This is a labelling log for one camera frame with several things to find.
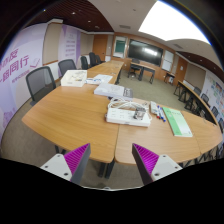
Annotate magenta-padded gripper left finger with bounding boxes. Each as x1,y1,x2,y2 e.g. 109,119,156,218
39,143,92,185

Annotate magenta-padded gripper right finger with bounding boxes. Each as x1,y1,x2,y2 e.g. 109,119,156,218
131,143,184,186

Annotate green booklet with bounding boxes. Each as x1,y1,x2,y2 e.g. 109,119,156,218
162,106,194,138

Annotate red whiteboard marker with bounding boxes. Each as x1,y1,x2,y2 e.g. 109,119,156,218
155,105,163,121

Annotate white power strip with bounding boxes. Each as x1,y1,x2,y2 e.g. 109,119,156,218
105,107,152,128

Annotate white remote control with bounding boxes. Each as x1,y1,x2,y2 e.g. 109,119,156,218
149,100,160,116

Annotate long wooden conference table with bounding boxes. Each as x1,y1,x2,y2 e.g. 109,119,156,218
173,79,218,125

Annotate white book with maroon spine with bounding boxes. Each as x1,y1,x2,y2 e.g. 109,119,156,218
93,82,134,101

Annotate clear plastic packet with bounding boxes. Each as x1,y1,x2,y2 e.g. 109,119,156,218
85,77,101,86

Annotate white cardboard box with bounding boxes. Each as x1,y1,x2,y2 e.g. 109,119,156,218
60,69,88,88

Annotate row of black office chairs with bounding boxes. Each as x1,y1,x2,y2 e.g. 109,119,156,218
193,85,224,134
79,51,103,70

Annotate white paper sheets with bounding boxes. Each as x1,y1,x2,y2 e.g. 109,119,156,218
92,73,114,85

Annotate black mesh office chair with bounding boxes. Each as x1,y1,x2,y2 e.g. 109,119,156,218
25,65,57,102
57,58,78,77

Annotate small wooden side table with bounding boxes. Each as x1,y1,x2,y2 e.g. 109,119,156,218
163,71,176,86

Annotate wooden desk with dark legs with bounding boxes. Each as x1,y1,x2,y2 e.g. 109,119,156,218
128,61,156,85

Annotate black swivel desk chair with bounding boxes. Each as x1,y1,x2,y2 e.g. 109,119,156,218
129,58,142,78

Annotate large bright ceiling light panel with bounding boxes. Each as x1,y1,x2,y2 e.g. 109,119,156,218
137,0,211,45

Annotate white wall whiteboard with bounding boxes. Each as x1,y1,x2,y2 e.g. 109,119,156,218
161,49,175,72

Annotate large black wall screen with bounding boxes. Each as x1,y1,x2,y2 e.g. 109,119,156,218
128,38,164,67

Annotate green wall board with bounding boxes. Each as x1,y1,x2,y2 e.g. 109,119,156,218
113,35,128,58

